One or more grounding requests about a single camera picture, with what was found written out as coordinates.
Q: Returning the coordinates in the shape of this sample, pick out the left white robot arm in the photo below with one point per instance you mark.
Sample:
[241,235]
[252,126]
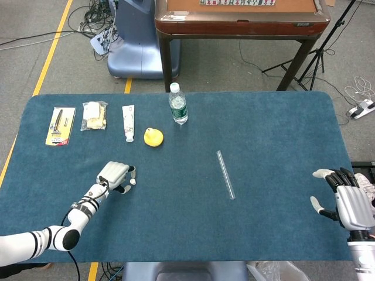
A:
[79,215]

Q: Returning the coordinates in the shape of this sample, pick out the black flat box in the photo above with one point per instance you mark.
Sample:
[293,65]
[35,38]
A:
[364,164]

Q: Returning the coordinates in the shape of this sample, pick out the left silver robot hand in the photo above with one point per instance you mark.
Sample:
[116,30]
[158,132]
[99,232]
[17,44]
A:
[112,174]

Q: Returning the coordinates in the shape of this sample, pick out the blue table cloth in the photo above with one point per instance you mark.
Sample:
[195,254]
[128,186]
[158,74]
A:
[190,222]

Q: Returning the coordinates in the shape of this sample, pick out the face-up mahjong tile row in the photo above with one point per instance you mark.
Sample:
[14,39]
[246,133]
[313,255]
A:
[237,2]

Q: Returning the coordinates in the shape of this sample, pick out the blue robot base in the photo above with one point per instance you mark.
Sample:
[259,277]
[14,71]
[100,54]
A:
[134,44]

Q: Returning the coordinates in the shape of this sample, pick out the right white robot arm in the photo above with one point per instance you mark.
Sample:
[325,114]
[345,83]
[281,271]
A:
[363,257]

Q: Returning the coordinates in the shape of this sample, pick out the white power strip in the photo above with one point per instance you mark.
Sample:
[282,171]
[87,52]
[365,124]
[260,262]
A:
[361,109]

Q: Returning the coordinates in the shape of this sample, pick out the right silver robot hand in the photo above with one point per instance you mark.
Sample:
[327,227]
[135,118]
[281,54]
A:
[356,207]

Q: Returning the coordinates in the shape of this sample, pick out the white squeeze tube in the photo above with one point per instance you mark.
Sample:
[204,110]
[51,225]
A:
[128,121]

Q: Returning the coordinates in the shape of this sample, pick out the yellow pear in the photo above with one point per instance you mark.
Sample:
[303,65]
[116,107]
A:
[153,138]

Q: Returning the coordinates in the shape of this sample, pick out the razor on yellow card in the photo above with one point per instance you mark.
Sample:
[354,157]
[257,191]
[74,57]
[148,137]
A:
[60,127]

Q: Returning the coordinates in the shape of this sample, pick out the clear glass test tube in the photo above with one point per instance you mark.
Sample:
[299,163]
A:
[225,174]

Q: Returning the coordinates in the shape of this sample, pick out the clear bag of snacks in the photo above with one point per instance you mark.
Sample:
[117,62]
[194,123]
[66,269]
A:
[93,117]

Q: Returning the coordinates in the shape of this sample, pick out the black tripod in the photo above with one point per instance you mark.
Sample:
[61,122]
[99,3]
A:
[339,23]

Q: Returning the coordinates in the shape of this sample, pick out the brown mahjong table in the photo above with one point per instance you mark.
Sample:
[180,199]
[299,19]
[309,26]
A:
[234,27]

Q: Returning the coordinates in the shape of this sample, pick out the white sneaker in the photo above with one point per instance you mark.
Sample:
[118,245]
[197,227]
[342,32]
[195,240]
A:
[367,182]

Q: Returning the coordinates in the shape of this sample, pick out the grey-blue robot pedestal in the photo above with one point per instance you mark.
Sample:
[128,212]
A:
[184,270]

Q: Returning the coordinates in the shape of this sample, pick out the clear plastic bag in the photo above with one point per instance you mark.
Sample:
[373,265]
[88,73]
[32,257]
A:
[275,272]

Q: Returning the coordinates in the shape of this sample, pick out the clear plastic water bottle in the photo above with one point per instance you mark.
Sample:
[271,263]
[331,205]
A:
[178,109]

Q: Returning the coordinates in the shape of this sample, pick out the white socket box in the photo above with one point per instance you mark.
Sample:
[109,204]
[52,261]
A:
[98,44]

